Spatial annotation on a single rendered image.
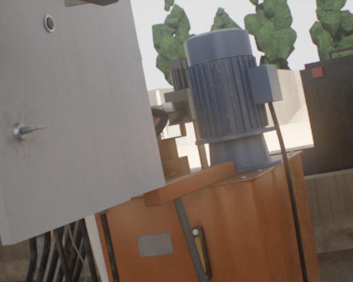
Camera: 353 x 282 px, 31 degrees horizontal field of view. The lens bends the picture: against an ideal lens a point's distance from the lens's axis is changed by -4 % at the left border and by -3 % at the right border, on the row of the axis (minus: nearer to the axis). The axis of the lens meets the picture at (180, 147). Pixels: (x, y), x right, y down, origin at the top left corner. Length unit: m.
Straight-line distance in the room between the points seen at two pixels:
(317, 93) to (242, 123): 1.74
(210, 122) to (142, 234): 0.40
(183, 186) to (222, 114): 0.43
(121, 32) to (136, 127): 0.20
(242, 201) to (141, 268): 0.35
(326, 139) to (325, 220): 0.47
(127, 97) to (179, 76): 0.79
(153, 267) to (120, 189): 0.65
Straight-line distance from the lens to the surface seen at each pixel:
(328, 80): 3.63
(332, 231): 3.48
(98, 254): 2.05
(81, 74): 1.16
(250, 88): 1.96
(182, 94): 2.09
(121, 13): 1.41
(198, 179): 1.64
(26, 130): 0.94
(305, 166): 4.07
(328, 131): 3.64
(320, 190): 3.46
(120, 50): 1.36
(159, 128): 2.06
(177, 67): 2.13
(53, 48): 1.09
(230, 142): 1.94
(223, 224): 1.74
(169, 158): 2.22
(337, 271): 3.06
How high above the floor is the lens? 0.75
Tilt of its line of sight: 1 degrees down
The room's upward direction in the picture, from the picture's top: 11 degrees counter-clockwise
